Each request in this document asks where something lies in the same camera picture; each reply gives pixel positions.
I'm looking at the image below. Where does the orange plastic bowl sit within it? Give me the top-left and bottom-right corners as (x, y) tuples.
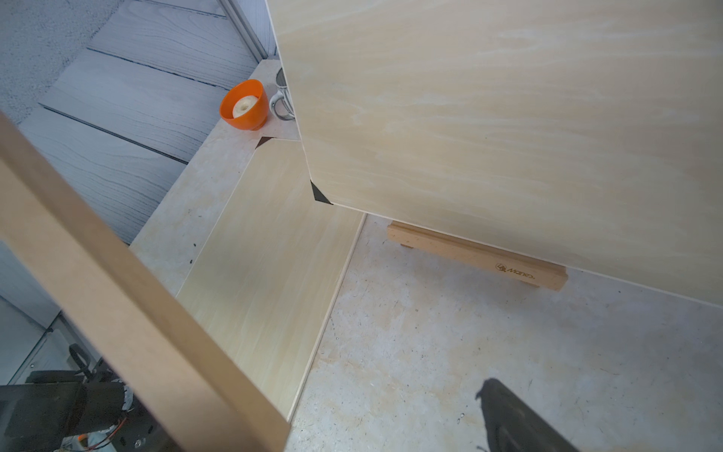
(220, 79), (269, 131)

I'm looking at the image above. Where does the white toy donut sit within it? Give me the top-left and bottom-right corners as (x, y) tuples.
(232, 95), (258, 119)

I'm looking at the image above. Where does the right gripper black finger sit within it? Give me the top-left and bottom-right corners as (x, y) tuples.
(476, 379), (579, 452)

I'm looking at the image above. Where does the left metal frame post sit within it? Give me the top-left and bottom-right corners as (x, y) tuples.
(218, 0), (268, 62)

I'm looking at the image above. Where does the wooden easel being assembled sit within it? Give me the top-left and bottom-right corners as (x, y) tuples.
(387, 221), (569, 292)

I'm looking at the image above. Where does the light wooden board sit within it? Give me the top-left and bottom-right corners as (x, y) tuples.
(177, 139), (365, 419)
(267, 1), (722, 304)

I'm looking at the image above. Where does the striped ceramic mug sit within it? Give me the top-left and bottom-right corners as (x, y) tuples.
(269, 69), (296, 122)

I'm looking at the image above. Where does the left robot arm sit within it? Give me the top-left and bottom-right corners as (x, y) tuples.
(1, 344), (139, 451)

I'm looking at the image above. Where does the wooden easel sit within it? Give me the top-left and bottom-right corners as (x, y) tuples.
(1, 119), (290, 451)

